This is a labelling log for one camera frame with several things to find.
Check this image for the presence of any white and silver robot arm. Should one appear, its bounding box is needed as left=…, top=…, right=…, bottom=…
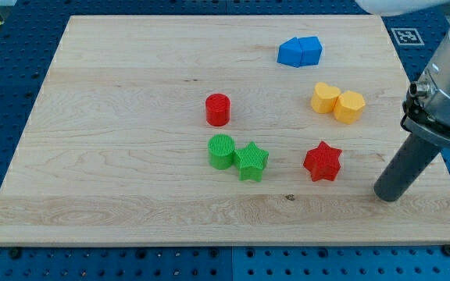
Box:
left=402, top=28, right=450, bottom=151

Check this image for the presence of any green star block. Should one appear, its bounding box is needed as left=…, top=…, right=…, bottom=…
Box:
left=234, top=141, right=269, bottom=182

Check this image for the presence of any red star block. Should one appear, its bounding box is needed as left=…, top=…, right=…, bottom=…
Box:
left=303, top=141, right=342, bottom=182

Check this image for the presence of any green cylinder block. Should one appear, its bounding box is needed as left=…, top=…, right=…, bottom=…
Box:
left=208, top=134, right=235, bottom=170

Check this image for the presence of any red cylinder block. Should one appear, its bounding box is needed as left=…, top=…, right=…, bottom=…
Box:
left=205, top=93, right=230, bottom=126

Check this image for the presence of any yellow heart block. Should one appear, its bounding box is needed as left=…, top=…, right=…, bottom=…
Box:
left=310, top=82, right=341, bottom=114

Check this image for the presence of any blue pentagon block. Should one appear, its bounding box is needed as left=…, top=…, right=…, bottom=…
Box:
left=277, top=37, right=302, bottom=67

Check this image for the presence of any light wooden board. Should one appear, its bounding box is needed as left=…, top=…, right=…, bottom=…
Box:
left=0, top=16, right=450, bottom=247

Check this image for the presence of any blue cube block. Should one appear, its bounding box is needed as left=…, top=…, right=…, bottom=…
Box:
left=298, top=37, right=323, bottom=66

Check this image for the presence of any yellow hexagon block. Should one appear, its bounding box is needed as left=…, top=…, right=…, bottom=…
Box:
left=333, top=91, right=366, bottom=124

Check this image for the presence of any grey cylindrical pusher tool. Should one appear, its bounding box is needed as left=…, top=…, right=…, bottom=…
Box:
left=373, top=133, right=441, bottom=202

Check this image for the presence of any white fiducial marker tag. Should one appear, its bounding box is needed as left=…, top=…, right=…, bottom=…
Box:
left=391, top=27, right=424, bottom=46

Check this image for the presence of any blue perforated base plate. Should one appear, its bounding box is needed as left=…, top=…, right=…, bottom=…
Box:
left=0, top=0, right=450, bottom=280

